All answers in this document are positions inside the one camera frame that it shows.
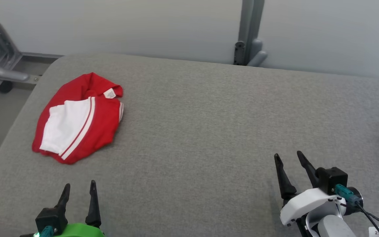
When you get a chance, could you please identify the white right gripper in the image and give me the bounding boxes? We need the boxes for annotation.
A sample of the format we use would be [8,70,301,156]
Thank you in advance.
[274,151,364,227]

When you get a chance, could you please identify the grey metal frame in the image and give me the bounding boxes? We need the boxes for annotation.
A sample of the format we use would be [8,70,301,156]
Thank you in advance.
[0,0,42,91]

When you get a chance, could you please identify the grey metal post with bracket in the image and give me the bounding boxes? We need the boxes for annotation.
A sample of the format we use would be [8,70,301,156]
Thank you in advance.
[233,0,268,66]

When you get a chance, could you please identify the red white basketball jersey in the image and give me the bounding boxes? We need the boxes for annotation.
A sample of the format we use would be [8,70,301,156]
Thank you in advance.
[32,72,125,165]

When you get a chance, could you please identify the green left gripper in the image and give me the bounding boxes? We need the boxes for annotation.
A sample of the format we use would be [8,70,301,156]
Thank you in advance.
[55,180,106,237]

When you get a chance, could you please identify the grey fabric sofa cushion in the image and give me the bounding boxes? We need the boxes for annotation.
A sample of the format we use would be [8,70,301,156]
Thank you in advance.
[0,54,379,237]

